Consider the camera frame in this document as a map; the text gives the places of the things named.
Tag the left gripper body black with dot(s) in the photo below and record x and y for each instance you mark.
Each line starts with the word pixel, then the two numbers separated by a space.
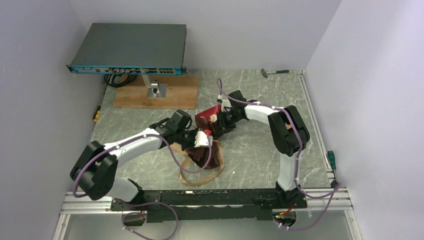
pixel 186 138

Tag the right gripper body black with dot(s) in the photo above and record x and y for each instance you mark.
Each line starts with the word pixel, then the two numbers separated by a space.
pixel 228 119

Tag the tan satin ribbon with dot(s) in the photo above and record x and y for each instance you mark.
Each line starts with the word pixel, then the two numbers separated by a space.
pixel 200 179

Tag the maroon paper bouquet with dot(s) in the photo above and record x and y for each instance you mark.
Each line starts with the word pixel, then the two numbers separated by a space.
pixel 206 122

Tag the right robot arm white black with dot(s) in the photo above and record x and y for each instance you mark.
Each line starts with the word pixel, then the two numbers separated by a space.
pixel 288 130

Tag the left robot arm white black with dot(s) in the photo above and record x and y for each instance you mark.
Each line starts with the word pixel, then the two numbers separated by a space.
pixel 95 170

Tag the wooden board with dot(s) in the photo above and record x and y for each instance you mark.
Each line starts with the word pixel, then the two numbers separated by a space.
pixel 181 93

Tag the yellow black tool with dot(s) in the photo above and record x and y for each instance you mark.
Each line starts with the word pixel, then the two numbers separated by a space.
pixel 96 114

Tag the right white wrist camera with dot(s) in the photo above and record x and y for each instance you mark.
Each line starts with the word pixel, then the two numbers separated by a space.
pixel 224 103

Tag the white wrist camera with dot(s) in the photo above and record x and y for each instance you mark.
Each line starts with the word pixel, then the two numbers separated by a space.
pixel 224 103
pixel 203 139

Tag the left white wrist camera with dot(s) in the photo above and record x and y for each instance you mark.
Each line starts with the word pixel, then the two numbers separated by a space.
pixel 203 139

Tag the metal stand bracket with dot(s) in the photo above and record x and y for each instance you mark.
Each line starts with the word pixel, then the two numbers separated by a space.
pixel 155 89

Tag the hammer with black handle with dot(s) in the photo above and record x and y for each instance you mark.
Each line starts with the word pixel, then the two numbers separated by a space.
pixel 266 74

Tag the green handled screwdriver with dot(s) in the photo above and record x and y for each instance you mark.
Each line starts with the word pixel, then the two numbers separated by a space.
pixel 332 162

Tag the grey blue network switch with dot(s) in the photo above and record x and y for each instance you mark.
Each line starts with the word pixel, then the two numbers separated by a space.
pixel 132 49

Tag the aluminium rail frame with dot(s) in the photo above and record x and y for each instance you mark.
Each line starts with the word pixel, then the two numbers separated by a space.
pixel 261 204

